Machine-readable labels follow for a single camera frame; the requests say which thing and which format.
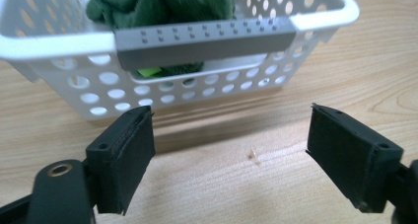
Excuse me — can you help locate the white perforated plastic basket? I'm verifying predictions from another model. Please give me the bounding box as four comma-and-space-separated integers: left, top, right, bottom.
0, 0, 361, 121

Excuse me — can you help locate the bright green item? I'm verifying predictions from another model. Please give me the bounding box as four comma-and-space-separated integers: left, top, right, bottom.
136, 67, 163, 78

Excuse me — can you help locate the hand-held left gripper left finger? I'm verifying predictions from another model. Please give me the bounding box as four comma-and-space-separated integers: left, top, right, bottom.
85, 105, 157, 216

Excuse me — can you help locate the dark green cloth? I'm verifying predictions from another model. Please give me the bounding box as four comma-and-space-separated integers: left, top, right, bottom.
86, 0, 247, 31

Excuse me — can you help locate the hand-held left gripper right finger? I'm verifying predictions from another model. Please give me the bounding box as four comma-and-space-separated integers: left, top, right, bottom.
305, 103, 404, 214

